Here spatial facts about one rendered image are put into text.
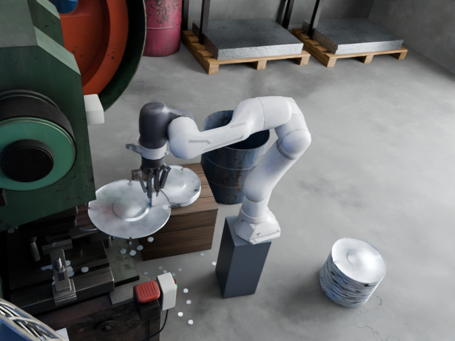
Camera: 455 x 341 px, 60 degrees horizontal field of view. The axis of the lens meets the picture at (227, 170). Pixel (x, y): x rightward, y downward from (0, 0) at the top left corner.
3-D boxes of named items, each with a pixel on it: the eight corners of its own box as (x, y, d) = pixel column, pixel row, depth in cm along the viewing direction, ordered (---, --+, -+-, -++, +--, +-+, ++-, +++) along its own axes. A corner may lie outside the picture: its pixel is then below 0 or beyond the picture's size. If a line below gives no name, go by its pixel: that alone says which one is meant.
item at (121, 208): (173, 237, 135) (173, 236, 134) (84, 240, 127) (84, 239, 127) (167, 180, 156) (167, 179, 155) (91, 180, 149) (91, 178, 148)
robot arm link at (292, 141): (294, 139, 157) (321, 109, 145) (309, 173, 148) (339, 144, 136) (254, 132, 147) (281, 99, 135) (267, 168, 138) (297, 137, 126)
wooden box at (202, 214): (195, 202, 255) (200, 162, 233) (211, 249, 229) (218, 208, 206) (133, 211, 243) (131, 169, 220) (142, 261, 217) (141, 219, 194)
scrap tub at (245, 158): (240, 160, 294) (250, 106, 263) (267, 199, 267) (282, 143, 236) (187, 171, 277) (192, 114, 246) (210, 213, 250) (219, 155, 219)
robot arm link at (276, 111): (319, 106, 125) (301, 71, 134) (265, 115, 122) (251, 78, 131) (306, 143, 141) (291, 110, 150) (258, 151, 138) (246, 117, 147)
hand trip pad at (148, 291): (155, 291, 129) (155, 279, 124) (160, 307, 125) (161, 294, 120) (134, 298, 126) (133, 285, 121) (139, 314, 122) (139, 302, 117)
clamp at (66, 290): (68, 256, 132) (63, 237, 125) (76, 299, 121) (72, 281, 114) (49, 262, 129) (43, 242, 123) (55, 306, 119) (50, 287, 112)
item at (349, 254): (323, 240, 215) (323, 239, 214) (369, 235, 222) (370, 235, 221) (345, 286, 194) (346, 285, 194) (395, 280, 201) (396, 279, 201)
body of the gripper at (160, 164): (143, 162, 125) (143, 183, 131) (168, 157, 128) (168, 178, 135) (137, 148, 130) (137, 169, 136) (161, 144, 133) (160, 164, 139)
